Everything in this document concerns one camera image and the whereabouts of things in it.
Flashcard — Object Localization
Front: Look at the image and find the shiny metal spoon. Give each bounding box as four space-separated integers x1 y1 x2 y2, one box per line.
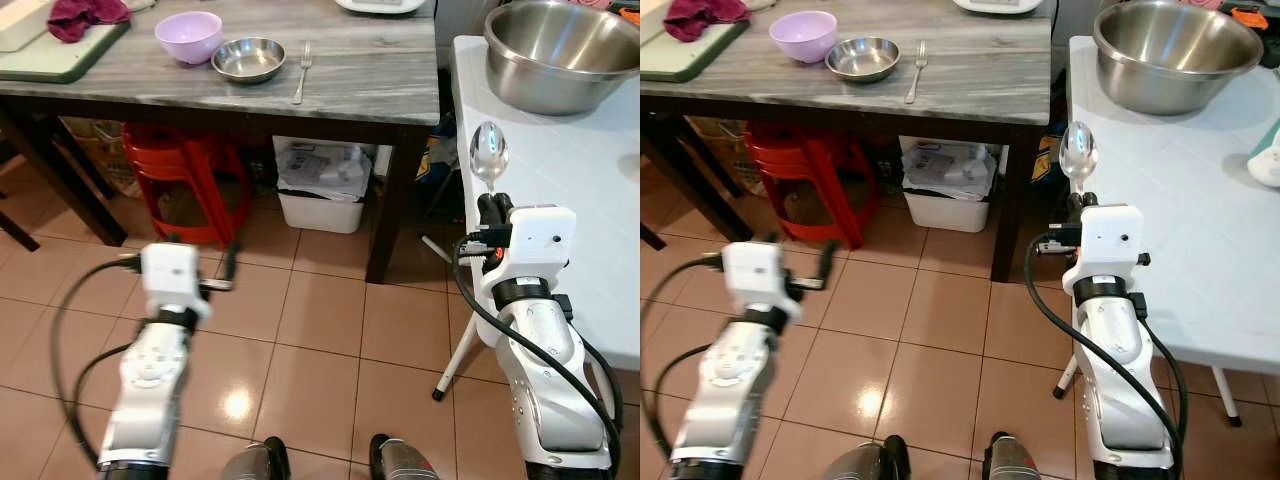
1059 120 1099 197
469 120 510 197

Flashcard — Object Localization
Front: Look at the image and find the white folding table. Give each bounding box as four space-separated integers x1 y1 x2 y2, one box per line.
1051 35 1280 429
432 35 641 403

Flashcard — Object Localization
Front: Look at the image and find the red plastic stool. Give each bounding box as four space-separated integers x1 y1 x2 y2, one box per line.
743 121 870 252
121 121 253 249

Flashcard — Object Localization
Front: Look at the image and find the white bin with bag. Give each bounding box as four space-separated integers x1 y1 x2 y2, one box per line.
271 135 377 236
897 135 1002 235

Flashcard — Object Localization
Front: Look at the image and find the dark wooden marble-top table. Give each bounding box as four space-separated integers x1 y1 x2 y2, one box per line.
0 0 442 286
640 0 1057 285

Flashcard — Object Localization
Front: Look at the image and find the large stainless steel bowl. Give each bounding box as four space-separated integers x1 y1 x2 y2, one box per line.
1091 0 1266 117
484 0 641 117

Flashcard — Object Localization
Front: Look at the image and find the robot left leg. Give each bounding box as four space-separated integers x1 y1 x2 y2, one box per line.
824 434 912 480
219 435 293 480

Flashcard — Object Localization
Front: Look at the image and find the robot leg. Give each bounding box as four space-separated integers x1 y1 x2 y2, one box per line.
369 433 442 480
824 434 912 480
219 435 293 480
984 431 1047 480

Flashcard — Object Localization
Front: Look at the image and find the green white object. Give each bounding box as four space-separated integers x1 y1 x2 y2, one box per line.
1246 119 1280 190

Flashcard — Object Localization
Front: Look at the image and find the metal fork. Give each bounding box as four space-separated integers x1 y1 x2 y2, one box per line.
291 39 315 107
904 39 929 106

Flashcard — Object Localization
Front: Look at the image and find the small stainless steel bowl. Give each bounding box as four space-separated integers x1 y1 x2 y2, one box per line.
824 36 902 85
210 37 288 86

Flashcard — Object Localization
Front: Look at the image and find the white appliance base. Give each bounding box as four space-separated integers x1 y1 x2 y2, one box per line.
334 0 430 16
951 0 1047 16

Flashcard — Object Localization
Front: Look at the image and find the lilac plastic bowl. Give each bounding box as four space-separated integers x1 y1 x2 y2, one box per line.
768 10 840 65
154 11 225 67

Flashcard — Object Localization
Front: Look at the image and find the cream plastic box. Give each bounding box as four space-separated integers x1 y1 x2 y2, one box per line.
0 0 53 54
640 0 667 47

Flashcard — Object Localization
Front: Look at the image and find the robot right leg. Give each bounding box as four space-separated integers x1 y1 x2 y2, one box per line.
984 431 1047 480
369 433 442 480

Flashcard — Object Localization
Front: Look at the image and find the green-edged cutting board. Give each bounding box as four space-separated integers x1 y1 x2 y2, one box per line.
0 20 132 85
640 20 752 84

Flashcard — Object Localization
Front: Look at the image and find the dark red cloth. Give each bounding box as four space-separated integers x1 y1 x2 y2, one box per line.
46 0 133 45
662 0 752 44

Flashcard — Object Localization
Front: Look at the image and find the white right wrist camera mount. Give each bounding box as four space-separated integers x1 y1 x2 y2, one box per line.
477 204 579 303
1061 203 1145 298

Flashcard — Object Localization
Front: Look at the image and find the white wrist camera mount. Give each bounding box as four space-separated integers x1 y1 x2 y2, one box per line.
140 242 214 322
721 240 803 322
477 204 579 303
1061 203 1145 298

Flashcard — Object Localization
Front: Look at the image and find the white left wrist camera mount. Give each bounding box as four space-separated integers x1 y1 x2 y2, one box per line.
721 240 803 322
140 242 214 322

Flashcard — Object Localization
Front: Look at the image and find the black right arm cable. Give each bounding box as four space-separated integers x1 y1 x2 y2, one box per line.
1022 232 1191 480
451 233 624 480

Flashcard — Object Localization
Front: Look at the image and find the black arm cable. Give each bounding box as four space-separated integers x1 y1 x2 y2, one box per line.
451 233 624 480
640 250 727 463
49 253 147 473
1022 232 1191 480

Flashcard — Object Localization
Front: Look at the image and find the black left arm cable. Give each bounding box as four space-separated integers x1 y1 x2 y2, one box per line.
49 253 147 473
640 250 727 463

